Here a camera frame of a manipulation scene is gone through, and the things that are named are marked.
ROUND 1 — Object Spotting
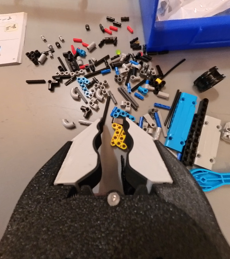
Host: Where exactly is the black toy wheel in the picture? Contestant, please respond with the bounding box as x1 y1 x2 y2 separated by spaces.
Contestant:
193 66 226 93

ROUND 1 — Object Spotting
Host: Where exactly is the clear plastic bag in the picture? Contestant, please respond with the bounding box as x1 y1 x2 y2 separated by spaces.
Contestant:
155 0 230 21

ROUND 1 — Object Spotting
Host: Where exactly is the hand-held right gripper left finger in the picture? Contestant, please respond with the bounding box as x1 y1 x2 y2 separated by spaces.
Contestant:
53 118 106 190

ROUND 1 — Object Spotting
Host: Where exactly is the long black flexible axle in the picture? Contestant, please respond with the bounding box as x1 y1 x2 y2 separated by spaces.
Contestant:
131 59 186 91

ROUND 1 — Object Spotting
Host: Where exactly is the pile of small brick pieces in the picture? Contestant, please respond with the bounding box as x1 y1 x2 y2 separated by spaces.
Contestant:
25 16 171 142

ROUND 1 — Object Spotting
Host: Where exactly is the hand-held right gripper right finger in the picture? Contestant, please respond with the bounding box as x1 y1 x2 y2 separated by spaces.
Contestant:
124 118 174 193

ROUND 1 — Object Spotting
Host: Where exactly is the thin black axle rod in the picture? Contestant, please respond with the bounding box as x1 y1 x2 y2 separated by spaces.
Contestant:
164 90 182 128

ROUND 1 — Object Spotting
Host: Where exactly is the blue flat brick panel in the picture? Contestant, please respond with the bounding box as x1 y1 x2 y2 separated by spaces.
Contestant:
164 92 198 152

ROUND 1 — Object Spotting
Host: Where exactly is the grey flat brick panel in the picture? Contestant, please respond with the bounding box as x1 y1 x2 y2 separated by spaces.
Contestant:
193 115 222 170

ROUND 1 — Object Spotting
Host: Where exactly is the long black holed beam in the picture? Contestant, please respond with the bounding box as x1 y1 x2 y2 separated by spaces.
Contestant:
181 114 200 163
185 98 209 167

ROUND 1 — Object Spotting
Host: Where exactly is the blue brick separator tool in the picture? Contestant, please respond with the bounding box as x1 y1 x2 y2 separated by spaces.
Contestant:
190 168 230 192

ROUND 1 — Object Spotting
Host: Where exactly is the yellow angled brick beam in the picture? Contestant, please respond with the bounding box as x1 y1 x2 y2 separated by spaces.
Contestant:
117 129 128 148
111 123 124 146

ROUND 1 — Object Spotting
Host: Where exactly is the blue plastic bin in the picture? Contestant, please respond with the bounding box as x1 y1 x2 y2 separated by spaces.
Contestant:
139 0 230 54

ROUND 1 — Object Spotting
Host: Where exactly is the open white instruction booklet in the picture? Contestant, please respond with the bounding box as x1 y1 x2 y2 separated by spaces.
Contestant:
0 12 28 68

